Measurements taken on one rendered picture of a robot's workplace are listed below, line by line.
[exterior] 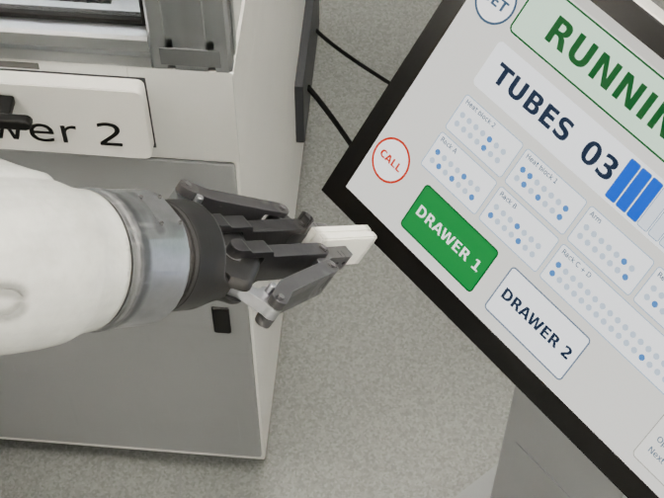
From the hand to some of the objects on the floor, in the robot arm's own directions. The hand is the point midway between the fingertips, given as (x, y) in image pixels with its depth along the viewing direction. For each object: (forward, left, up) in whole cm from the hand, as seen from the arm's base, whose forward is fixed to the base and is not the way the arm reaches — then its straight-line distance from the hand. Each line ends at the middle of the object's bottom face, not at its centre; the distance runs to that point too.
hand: (335, 245), depth 110 cm
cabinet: (+48, +79, -118) cm, 150 cm away
